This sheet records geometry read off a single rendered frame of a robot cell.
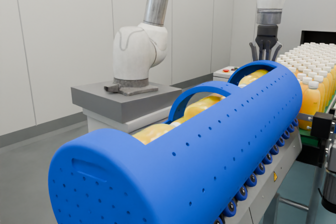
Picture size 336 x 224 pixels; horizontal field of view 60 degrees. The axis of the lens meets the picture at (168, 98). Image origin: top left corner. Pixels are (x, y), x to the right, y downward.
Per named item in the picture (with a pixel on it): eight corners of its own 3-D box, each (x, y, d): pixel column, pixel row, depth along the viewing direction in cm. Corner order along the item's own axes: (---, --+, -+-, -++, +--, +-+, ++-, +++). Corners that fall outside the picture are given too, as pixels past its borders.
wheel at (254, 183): (252, 190, 83) (257, 189, 81) (241, 181, 82) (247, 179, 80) (253, 177, 86) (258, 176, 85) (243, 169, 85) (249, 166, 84)
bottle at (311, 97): (295, 123, 136) (301, 85, 130) (310, 123, 137) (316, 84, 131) (303, 129, 129) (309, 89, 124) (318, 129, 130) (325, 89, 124)
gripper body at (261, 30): (282, 24, 111) (279, 49, 114) (260, 23, 116) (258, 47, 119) (276, 25, 106) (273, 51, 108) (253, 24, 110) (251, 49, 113)
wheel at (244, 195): (242, 204, 77) (248, 203, 76) (231, 195, 76) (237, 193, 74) (243, 190, 80) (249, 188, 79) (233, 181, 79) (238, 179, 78)
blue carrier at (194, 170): (60, 258, 60) (33, 129, 53) (231, 123, 128) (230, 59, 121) (174, 335, 44) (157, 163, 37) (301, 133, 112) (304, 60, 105)
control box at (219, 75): (212, 90, 155) (213, 71, 152) (227, 82, 171) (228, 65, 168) (229, 93, 150) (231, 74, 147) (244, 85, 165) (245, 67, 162)
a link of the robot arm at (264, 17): (261, 8, 115) (260, 24, 117) (253, 9, 108) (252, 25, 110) (285, 9, 110) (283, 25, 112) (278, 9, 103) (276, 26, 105)
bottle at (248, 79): (252, 69, 113) (233, 79, 99) (270, 68, 109) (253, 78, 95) (253, 87, 115) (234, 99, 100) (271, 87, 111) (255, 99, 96)
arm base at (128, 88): (94, 89, 128) (94, 77, 127) (134, 83, 144) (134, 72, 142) (119, 98, 116) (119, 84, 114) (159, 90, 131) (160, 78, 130)
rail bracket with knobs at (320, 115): (304, 137, 124) (308, 114, 121) (307, 131, 129) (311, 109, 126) (330, 143, 118) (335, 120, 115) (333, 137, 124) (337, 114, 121)
